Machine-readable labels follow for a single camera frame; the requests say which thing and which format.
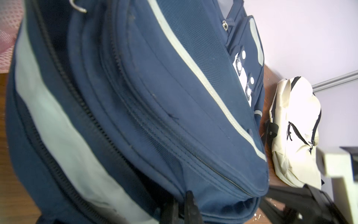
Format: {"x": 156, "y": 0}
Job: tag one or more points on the cream canvas backpack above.
{"x": 294, "y": 117}

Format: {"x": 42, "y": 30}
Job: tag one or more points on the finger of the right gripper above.
{"x": 306, "y": 205}

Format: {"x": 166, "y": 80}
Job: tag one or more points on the pink backpack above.
{"x": 11, "y": 16}

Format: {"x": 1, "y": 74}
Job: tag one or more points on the navy blue backpack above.
{"x": 113, "y": 107}

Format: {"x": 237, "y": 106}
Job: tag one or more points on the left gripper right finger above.
{"x": 191, "y": 210}

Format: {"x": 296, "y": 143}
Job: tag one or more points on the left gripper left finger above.
{"x": 170, "y": 212}

